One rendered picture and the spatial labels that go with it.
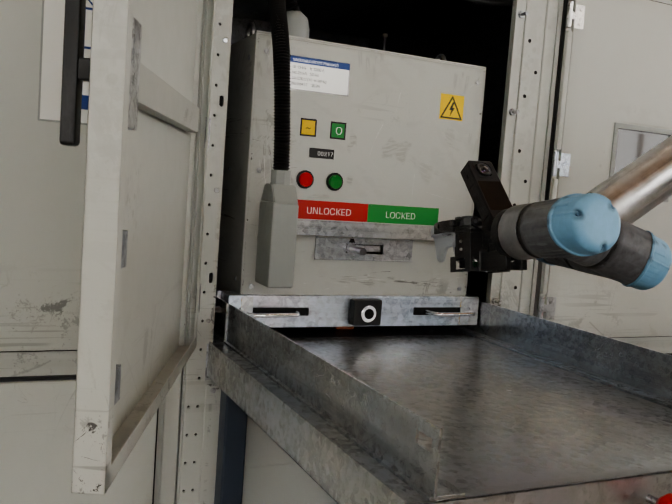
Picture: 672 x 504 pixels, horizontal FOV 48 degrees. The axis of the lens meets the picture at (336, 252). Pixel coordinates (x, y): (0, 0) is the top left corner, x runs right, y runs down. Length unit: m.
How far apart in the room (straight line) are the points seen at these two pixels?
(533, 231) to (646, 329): 0.90
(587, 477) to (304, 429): 0.32
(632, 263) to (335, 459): 0.45
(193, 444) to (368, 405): 0.59
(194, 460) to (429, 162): 0.72
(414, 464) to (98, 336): 0.32
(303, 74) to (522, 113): 0.47
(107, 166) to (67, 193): 0.55
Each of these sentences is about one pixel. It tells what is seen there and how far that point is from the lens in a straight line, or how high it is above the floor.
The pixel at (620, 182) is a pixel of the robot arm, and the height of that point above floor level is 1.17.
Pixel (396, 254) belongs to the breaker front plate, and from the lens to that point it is 1.49.
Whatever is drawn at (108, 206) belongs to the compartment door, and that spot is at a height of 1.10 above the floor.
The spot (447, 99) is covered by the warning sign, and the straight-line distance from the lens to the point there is 1.55.
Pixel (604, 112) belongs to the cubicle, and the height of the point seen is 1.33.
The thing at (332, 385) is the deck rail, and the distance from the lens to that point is 0.93.
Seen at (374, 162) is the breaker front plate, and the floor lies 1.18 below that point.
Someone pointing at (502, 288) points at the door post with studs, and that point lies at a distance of 1.59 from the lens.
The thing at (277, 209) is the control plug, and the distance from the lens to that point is 1.26.
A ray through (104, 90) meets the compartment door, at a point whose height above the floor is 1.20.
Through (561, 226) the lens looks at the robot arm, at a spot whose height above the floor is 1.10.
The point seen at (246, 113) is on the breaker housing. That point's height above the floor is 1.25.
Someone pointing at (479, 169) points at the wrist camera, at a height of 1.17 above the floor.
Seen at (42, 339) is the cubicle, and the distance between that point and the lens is 1.26.
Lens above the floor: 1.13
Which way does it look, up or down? 5 degrees down
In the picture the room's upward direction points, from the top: 4 degrees clockwise
